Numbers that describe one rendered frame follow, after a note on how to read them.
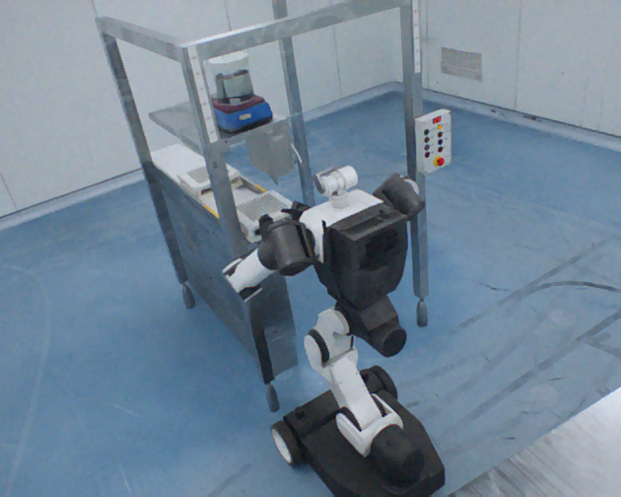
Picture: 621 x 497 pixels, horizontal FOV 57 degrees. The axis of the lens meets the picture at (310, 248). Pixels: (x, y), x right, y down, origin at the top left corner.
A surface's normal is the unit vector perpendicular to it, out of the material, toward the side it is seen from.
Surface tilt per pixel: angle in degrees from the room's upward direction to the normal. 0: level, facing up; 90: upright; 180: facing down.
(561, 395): 0
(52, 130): 90
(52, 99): 90
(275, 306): 90
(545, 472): 0
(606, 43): 90
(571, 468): 0
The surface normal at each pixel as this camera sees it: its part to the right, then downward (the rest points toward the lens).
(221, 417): -0.14, -0.84
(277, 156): 0.54, 0.38
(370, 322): 0.28, -0.33
